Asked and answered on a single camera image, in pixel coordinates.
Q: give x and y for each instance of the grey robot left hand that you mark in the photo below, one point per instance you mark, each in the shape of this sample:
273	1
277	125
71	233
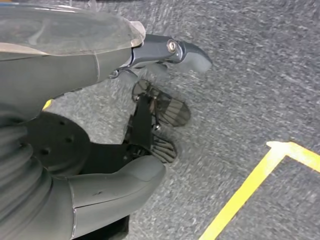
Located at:
50	73

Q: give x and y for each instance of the black robot foot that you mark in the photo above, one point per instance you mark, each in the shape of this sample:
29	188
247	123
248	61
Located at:
164	150
172	112

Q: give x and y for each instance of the yellow floor tape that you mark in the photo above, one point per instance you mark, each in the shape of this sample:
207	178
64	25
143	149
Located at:
250	187

